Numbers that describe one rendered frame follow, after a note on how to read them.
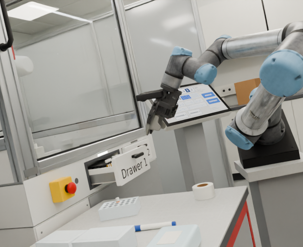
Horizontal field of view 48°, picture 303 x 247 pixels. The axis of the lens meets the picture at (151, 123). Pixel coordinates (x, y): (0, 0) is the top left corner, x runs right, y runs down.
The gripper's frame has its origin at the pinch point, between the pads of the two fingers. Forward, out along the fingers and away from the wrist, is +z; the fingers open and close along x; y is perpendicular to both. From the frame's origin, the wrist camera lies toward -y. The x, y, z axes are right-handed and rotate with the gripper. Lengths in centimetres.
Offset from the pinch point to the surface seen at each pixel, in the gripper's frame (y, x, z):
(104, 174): -6.6, -12.8, 19.9
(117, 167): -1.8, -14.2, 14.2
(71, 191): -6.4, -34.4, 20.1
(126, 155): -3.5, -5.0, 11.7
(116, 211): 10.6, -33.4, 18.8
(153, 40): -80, 162, -27
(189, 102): -11, 89, -2
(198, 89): -12, 104, -10
